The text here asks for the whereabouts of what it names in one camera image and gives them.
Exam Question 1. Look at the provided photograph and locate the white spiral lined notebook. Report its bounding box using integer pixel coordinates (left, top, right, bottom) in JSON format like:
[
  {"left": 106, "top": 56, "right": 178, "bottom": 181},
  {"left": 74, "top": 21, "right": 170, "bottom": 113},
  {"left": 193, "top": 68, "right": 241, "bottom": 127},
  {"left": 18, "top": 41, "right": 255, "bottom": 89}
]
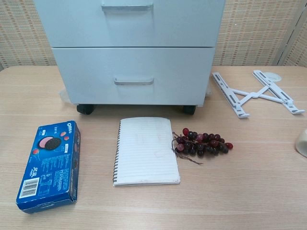
[{"left": 112, "top": 116, "right": 182, "bottom": 187}]

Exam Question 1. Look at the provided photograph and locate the white drawer with medium handle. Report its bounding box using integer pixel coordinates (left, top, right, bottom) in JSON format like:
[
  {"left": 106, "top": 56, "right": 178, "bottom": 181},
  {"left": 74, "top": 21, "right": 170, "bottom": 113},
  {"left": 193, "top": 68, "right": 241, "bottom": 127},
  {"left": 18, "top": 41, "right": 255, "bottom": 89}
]
[{"left": 33, "top": 0, "right": 226, "bottom": 48}]

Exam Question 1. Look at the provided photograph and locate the dark red grape bunch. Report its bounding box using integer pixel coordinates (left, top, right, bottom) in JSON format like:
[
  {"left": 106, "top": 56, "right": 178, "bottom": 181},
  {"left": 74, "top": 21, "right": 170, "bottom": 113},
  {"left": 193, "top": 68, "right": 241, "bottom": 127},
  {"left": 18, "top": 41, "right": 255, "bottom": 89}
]
[{"left": 171, "top": 127, "right": 234, "bottom": 166}]

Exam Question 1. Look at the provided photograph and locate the white folding laptop stand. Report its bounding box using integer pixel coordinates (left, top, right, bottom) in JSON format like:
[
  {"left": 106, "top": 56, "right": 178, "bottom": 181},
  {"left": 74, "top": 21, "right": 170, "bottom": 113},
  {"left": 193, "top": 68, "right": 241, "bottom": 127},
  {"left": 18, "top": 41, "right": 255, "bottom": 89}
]
[{"left": 211, "top": 69, "right": 307, "bottom": 118}]

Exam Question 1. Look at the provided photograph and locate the blue Oreo cookie box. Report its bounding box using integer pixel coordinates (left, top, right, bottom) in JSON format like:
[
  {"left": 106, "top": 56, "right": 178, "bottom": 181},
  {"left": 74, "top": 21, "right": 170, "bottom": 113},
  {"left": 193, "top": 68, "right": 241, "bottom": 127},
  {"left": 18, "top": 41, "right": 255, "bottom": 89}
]
[{"left": 16, "top": 120, "right": 82, "bottom": 211}]

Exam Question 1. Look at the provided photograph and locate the round grey table grommet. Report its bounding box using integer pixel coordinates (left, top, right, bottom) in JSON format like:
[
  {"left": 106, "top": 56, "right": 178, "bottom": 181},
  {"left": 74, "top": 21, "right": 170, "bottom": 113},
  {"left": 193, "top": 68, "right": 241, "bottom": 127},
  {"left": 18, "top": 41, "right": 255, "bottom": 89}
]
[{"left": 260, "top": 71, "right": 282, "bottom": 82}]

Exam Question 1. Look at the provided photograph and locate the white drawer with small handle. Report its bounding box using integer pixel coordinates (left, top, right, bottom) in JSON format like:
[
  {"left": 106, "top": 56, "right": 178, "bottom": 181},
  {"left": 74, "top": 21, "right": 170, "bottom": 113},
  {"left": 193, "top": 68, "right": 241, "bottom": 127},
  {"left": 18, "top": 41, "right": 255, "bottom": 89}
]
[{"left": 51, "top": 46, "right": 216, "bottom": 106}]

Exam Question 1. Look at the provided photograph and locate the beige woven partition screen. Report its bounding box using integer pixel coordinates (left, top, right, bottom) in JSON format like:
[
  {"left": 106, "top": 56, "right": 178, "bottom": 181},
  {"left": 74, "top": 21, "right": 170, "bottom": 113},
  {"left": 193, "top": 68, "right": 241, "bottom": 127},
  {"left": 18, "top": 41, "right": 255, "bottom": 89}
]
[
  {"left": 0, "top": 0, "right": 303, "bottom": 68},
  {"left": 279, "top": 9, "right": 307, "bottom": 67}
]

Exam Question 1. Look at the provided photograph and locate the cream mayonnaise squeeze bottle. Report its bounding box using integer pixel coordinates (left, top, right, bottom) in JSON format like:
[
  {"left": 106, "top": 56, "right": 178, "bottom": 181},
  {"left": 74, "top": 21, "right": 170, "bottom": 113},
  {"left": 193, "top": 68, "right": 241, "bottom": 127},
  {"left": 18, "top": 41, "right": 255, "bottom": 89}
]
[{"left": 294, "top": 128, "right": 307, "bottom": 158}]

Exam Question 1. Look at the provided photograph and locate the white drawer cabinet body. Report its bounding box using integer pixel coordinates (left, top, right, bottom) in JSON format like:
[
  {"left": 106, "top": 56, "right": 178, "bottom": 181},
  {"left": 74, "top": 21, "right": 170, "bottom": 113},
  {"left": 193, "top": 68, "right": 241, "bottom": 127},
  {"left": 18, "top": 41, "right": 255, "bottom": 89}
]
[{"left": 33, "top": 0, "right": 226, "bottom": 107}]

